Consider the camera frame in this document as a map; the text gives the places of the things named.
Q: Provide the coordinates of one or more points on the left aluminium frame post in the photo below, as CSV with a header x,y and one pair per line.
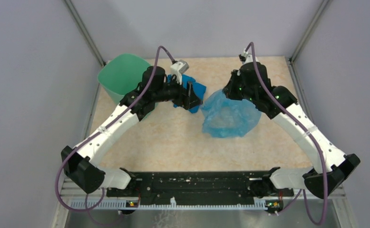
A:
x,y
84,31

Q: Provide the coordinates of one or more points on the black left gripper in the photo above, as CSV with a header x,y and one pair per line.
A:
x,y
186,99

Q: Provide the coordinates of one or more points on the dark blue crumpled bag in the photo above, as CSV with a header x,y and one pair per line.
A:
x,y
191,94

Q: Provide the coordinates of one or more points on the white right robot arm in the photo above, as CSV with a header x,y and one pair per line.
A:
x,y
330,165

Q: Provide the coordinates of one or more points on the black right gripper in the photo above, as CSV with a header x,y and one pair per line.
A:
x,y
228,90

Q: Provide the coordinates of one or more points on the light blue translucent plastic bag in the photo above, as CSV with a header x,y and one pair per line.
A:
x,y
226,118

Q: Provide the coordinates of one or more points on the aluminium frame post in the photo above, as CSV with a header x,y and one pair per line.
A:
x,y
310,29
84,31

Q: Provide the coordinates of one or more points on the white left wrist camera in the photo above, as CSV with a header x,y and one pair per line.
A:
x,y
177,69

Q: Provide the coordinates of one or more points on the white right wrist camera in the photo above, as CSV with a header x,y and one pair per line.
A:
x,y
246,57

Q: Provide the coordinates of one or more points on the green plastic trash bin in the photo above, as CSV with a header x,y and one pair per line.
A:
x,y
122,75

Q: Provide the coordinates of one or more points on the right aluminium frame post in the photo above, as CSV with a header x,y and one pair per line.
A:
x,y
310,29

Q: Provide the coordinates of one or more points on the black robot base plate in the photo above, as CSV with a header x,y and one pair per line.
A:
x,y
206,188

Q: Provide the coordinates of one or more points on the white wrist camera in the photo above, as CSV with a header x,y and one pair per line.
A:
x,y
246,57
177,69

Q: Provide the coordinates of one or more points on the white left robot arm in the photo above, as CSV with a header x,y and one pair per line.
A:
x,y
82,161

